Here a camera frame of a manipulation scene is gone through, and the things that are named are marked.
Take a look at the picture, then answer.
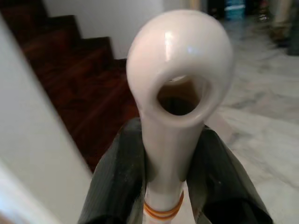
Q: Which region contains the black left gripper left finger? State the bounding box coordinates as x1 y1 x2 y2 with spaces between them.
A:
78 116 150 224

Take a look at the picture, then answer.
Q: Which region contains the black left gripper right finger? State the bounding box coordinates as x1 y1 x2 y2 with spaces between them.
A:
184 125 274 224

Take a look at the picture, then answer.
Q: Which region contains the beige broom with purple bristles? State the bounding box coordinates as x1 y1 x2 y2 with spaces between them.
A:
126 9 235 224

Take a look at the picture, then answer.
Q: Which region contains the orange rubber band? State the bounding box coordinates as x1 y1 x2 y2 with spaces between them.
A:
144 203 182 219
143 192 185 212

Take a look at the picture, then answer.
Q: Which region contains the blue container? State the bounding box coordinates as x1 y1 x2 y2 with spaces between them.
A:
225 4 246 22

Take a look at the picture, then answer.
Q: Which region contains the dark wooden staircase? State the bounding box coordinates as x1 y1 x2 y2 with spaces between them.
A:
0 0 141 174

